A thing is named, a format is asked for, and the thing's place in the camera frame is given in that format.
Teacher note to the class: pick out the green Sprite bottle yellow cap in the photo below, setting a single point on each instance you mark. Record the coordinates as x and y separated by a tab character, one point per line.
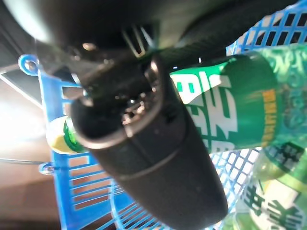
239	95

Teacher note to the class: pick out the blue plastic shopping basket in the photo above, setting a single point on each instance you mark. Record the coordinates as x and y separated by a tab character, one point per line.
60	191

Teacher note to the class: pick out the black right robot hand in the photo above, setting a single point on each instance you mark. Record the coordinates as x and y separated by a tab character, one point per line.
156	155

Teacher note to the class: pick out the light green tea bottle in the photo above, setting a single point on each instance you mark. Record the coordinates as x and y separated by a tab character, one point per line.
275	191

